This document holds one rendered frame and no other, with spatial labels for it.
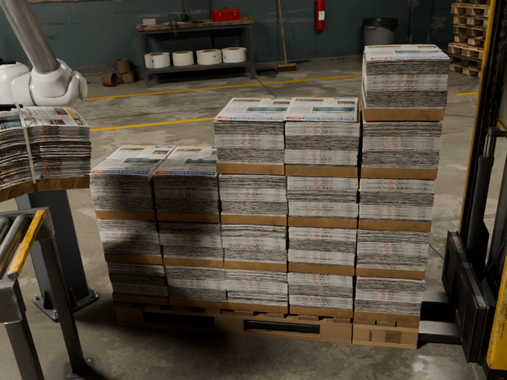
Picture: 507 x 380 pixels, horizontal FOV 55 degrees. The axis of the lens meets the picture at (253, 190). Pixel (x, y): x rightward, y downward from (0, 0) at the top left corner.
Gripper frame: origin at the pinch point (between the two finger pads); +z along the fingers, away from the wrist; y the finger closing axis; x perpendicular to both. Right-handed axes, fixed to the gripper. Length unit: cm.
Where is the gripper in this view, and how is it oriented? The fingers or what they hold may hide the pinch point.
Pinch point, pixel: (15, 84)
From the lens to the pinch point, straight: 181.8
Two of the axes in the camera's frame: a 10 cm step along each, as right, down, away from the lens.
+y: -0.3, 9.2, 3.9
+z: 8.6, -1.7, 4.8
